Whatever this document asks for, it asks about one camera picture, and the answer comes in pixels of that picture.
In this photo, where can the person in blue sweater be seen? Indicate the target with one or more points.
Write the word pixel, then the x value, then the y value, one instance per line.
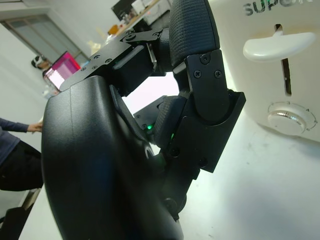
pixel 15 162

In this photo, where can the silver toaster dial knob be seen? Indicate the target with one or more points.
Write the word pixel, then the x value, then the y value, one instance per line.
pixel 287 120

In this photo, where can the white toaster lever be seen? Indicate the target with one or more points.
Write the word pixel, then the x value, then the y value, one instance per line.
pixel 275 46

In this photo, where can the pink monitor screen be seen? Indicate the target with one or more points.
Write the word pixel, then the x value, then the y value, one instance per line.
pixel 62 70

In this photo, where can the black monitor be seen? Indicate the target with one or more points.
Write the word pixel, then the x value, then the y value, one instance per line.
pixel 122 10

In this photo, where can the cream white toaster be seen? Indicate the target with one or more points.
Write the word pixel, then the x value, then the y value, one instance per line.
pixel 262 82

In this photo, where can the person wearing headset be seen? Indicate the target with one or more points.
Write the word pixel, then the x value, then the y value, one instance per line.
pixel 40 62

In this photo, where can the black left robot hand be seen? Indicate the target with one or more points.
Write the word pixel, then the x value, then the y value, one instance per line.
pixel 100 162

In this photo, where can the glass window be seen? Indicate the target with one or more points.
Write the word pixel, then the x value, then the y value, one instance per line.
pixel 42 35

